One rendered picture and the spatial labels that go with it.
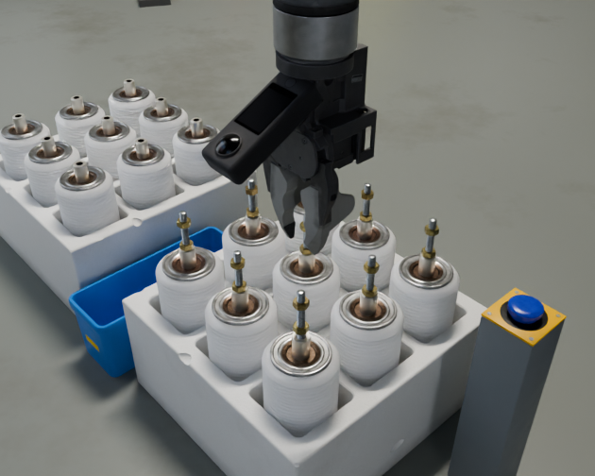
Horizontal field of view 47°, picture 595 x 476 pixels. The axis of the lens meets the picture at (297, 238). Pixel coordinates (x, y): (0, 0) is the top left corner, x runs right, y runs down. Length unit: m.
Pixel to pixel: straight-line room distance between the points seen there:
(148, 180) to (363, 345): 0.53
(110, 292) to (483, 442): 0.65
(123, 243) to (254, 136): 0.64
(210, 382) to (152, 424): 0.22
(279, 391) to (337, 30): 0.43
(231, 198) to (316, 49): 0.75
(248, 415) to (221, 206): 0.54
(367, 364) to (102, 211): 0.54
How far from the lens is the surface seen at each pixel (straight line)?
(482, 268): 1.42
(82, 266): 1.20
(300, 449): 0.85
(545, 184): 1.73
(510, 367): 0.86
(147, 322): 1.02
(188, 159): 1.30
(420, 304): 0.96
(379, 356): 0.91
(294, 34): 0.61
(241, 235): 1.04
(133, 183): 1.25
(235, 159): 0.61
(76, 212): 1.21
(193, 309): 0.98
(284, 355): 0.85
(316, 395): 0.84
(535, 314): 0.83
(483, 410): 0.93
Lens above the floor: 0.86
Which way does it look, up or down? 36 degrees down
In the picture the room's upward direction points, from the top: straight up
